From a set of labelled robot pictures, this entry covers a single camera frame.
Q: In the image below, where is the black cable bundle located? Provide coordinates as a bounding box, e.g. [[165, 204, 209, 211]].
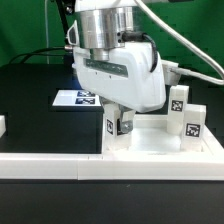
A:
[[8, 0, 79, 65]]

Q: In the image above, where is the white U-shaped fence frame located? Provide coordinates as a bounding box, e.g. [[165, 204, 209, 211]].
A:
[[0, 115, 224, 181]]

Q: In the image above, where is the white thin cable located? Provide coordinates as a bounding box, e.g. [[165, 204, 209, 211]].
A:
[[44, 0, 50, 65]]

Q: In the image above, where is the white marker sheet with tags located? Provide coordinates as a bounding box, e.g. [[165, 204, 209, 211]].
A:
[[53, 90, 101, 107]]

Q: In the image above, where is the white square table top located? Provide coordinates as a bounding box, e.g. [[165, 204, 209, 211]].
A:
[[102, 115, 224, 157]]

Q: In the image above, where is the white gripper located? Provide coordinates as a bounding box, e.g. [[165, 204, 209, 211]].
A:
[[74, 42, 166, 134]]

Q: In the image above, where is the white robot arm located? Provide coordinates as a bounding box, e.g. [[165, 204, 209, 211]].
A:
[[67, 0, 224, 133]]

